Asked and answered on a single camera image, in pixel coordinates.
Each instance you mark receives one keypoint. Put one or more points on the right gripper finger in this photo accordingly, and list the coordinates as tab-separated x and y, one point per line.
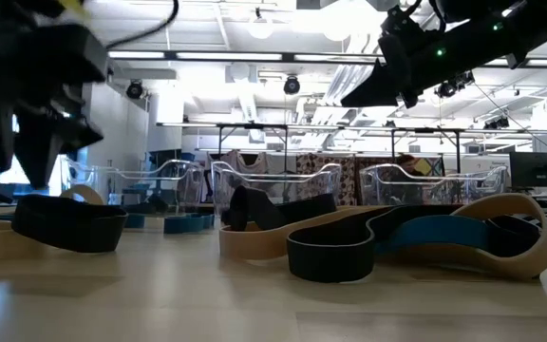
378	92

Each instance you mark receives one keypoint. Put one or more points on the blue rubber band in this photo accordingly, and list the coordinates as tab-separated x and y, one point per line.
136	221
183	224
444	230

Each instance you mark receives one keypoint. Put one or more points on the large beige rubber band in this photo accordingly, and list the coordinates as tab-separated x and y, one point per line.
254	244
546	237

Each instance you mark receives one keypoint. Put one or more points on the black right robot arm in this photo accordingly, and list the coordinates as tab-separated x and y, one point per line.
544	24

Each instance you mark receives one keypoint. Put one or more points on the small wide black rubber band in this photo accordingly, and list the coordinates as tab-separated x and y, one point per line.
515	237
64	233

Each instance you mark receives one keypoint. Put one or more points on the long black rubber band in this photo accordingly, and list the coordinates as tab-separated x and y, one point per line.
330	256

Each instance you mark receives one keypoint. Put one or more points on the black ceiling spotlight cluster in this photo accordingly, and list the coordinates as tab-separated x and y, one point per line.
454	88

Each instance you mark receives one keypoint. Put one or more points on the person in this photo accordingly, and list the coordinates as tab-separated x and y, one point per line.
406	164

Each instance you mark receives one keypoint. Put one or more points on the clear plastic basket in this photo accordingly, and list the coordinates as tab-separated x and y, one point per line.
112	190
444	187
302	183

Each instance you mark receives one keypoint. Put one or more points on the colourful diamond quilt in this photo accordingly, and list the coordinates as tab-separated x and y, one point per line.
432	166

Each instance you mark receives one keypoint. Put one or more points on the patterned brown quilt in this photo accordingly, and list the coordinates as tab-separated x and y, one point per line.
311	165

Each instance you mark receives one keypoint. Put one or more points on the black computer monitor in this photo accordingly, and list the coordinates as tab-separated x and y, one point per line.
537	168

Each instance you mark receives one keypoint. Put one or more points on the round white pendant lamp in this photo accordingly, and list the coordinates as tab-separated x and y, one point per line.
260	26

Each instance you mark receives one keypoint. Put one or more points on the long ceiling light fixture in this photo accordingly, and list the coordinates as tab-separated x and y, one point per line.
226	56

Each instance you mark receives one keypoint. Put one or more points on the black metal rack frame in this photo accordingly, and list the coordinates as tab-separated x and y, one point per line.
425	130
254	126

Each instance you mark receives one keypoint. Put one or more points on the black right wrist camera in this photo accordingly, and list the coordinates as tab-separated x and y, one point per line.
404	26

